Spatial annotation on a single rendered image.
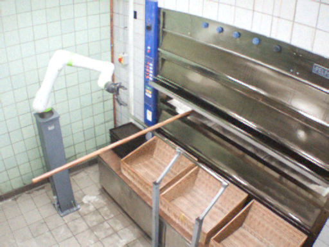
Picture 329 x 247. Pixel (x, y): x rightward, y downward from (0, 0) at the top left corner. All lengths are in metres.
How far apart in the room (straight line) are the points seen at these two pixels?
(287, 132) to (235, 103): 0.48
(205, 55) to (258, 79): 0.52
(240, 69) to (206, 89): 0.41
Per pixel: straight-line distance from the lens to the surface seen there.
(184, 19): 2.53
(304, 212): 2.29
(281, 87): 2.01
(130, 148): 3.12
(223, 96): 2.35
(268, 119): 2.14
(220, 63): 2.29
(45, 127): 2.83
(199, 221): 2.10
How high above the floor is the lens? 2.53
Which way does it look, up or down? 31 degrees down
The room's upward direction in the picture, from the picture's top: 2 degrees clockwise
